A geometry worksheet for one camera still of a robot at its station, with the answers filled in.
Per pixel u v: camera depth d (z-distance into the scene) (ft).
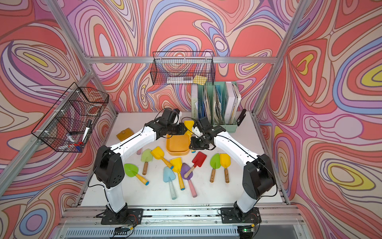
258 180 1.45
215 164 3.01
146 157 3.10
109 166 1.52
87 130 2.26
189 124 2.82
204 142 2.31
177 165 2.98
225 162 2.99
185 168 2.91
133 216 2.36
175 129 2.45
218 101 3.15
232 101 3.13
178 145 3.29
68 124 2.46
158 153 3.16
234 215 2.22
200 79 2.98
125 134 3.46
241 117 3.75
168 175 2.83
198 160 3.04
